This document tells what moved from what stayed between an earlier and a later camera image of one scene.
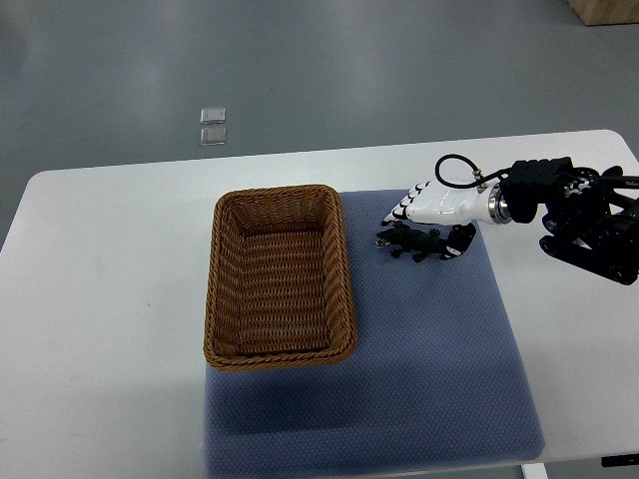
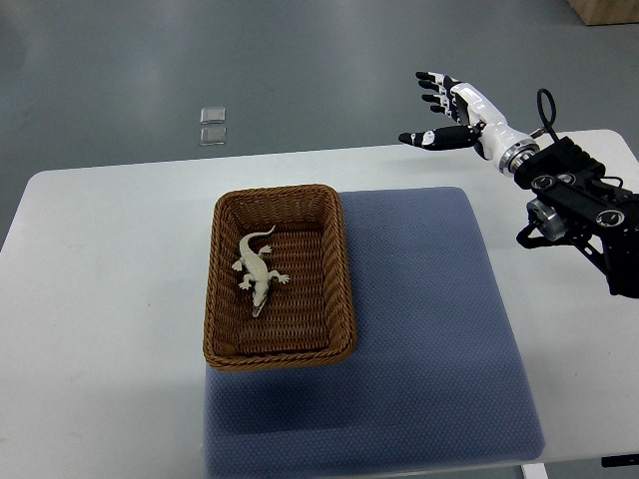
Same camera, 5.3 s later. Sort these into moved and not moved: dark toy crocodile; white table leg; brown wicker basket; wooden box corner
Moved: dark toy crocodile
Not moved: brown wicker basket; wooden box corner; white table leg
